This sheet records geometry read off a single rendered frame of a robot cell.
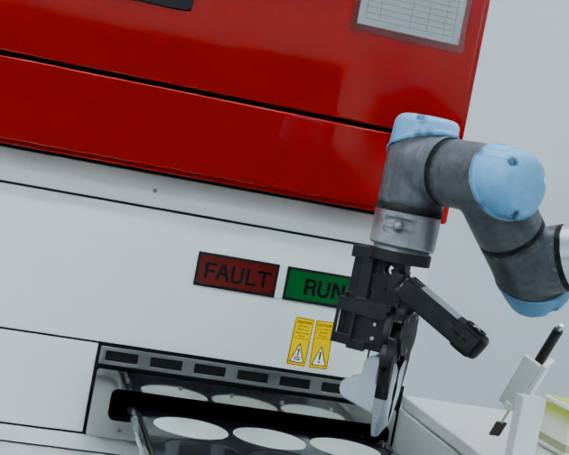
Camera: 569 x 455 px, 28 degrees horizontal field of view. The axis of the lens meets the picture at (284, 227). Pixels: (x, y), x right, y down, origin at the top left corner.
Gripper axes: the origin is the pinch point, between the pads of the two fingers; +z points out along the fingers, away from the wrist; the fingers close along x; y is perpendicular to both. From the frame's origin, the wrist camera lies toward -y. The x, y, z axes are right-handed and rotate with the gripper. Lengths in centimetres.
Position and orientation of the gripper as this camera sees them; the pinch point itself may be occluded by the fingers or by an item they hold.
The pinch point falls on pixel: (382, 426)
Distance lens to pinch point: 131.1
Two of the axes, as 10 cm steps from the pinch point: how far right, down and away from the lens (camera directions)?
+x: -3.3, -0.1, -9.4
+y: -9.2, -2.0, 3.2
